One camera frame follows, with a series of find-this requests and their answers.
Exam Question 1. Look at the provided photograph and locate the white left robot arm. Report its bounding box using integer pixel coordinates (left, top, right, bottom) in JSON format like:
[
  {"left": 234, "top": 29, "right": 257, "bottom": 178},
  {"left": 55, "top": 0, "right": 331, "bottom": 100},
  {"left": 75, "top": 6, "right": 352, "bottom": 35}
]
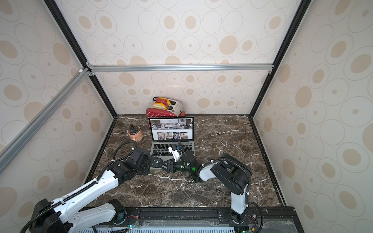
[{"left": 21, "top": 146, "right": 163, "bottom": 233}]

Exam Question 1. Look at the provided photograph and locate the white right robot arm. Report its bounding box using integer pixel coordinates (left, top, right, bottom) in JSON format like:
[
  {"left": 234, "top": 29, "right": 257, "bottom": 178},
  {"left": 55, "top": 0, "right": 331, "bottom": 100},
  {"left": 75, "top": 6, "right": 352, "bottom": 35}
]
[{"left": 151, "top": 151, "right": 258, "bottom": 224}]

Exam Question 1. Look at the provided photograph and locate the silver laptop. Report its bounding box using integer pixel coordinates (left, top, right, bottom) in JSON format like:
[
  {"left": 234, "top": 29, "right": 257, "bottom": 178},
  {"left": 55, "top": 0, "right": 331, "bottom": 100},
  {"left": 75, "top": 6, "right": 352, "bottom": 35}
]
[{"left": 148, "top": 116, "right": 195, "bottom": 162}]

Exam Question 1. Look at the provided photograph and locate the pink ceramic mug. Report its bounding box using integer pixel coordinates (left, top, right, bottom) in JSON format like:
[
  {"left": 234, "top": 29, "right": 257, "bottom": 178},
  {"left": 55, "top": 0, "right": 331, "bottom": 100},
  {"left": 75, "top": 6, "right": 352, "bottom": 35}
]
[{"left": 127, "top": 127, "right": 143, "bottom": 142}]

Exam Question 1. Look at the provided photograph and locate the red polka dot toaster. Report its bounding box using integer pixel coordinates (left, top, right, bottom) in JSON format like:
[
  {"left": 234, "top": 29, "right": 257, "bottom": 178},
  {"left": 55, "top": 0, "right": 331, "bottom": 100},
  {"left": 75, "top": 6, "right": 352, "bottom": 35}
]
[{"left": 146, "top": 97, "right": 185, "bottom": 118}]

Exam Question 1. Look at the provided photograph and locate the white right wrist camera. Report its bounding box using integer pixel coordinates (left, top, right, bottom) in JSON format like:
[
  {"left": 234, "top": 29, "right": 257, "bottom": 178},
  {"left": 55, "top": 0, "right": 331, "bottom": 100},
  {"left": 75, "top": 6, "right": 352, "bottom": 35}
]
[{"left": 168, "top": 145, "right": 182, "bottom": 162}]

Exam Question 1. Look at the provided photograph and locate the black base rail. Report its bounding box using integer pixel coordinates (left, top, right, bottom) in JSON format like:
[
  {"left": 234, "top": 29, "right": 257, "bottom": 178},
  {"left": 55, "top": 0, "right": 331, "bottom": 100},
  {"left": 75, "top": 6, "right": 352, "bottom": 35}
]
[{"left": 78, "top": 206, "right": 305, "bottom": 233}]

